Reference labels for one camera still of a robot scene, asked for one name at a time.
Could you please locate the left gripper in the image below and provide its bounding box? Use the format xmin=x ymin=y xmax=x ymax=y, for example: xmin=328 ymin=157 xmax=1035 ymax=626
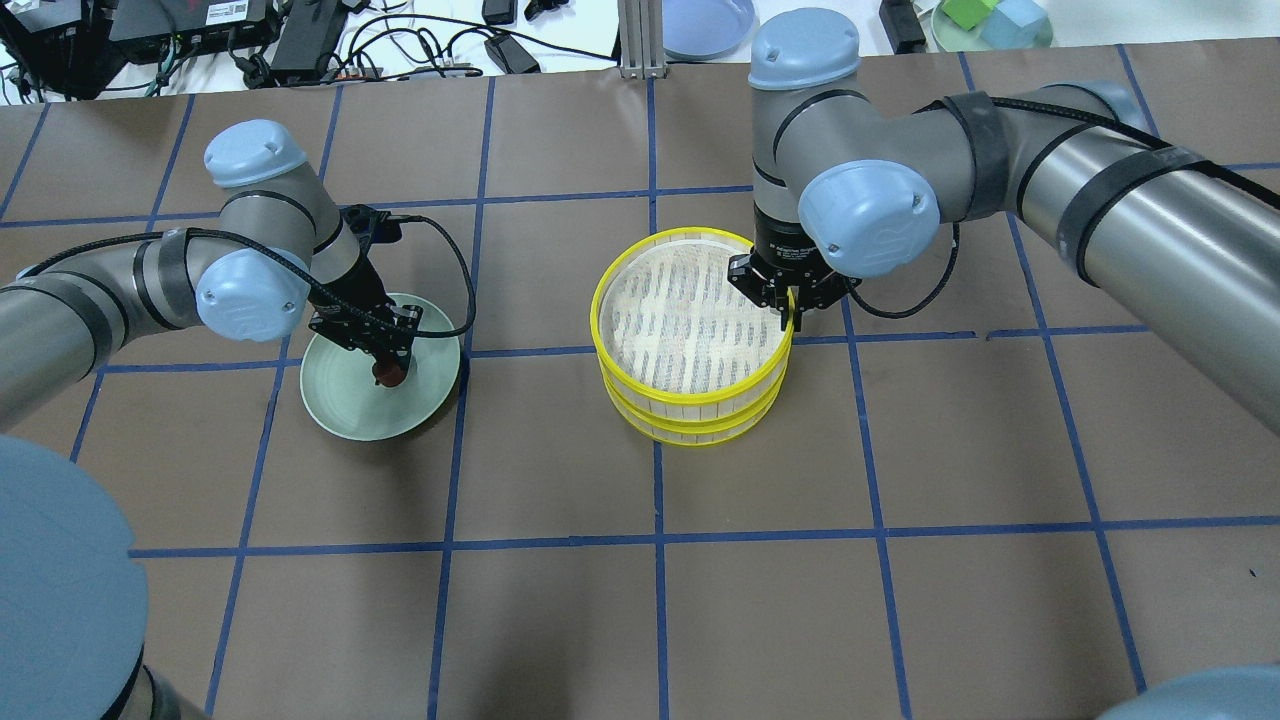
xmin=308 ymin=260 xmax=422 ymax=363

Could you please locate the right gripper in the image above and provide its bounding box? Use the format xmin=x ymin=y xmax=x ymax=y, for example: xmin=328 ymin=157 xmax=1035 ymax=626
xmin=727 ymin=215 xmax=852 ymax=333

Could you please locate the brown bun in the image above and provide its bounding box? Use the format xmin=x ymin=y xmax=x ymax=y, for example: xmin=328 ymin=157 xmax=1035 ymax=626
xmin=371 ymin=357 xmax=408 ymax=388

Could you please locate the yellow steamer top layer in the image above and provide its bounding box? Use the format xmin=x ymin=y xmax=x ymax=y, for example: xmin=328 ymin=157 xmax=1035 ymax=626
xmin=589 ymin=227 xmax=794 ymax=414

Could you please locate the yellow steamer layer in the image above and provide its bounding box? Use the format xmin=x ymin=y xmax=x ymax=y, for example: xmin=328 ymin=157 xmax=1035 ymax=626
xmin=589 ymin=227 xmax=794 ymax=414
xmin=598 ymin=354 xmax=790 ymax=448

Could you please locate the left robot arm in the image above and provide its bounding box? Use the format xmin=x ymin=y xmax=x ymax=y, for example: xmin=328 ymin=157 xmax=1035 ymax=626
xmin=3 ymin=119 xmax=422 ymax=719

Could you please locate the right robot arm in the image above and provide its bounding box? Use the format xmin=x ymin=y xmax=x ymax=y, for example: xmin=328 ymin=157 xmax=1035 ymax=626
xmin=728 ymin=8 xmax=1277 ymax=429

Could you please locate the yellow steamer bottom layer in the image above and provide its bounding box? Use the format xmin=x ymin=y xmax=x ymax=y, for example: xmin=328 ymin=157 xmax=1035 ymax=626
xmin=598 ymin=354 xmax=790 ymax=448

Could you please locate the light green plate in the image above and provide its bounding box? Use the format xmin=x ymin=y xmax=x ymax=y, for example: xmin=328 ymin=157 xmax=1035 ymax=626
xmin=300 ymin=293 xmax=462 ymax=442

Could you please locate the blue plate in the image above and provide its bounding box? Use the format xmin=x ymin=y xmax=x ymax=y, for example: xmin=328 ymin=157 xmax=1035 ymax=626
xmin=660 ymin=1 xmax=756 ymax=61

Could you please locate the black power adapter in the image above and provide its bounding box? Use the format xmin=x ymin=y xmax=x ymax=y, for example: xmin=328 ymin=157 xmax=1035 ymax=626
xmin=483 ymin=35 xmax=541 ymax=76

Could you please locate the green bowl with blocks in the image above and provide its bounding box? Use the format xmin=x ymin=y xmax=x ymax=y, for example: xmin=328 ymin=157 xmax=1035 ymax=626
xmin=929 ymin=1 xmax=1055 ymax=53

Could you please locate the green foam block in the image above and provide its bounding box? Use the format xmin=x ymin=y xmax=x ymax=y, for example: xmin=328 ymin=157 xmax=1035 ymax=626
xmin=938 ymin=0 xmax=1000 ymax=31

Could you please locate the blue foam block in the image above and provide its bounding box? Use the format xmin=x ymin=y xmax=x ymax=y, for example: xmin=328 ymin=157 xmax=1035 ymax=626
xmin=980 ymin=1 xmax=1050 ymax=50

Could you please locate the aluminium frame post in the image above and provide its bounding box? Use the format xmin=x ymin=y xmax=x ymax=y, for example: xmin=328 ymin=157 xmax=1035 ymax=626
xmin=617 ymin=0 xmax=668 ymax=79

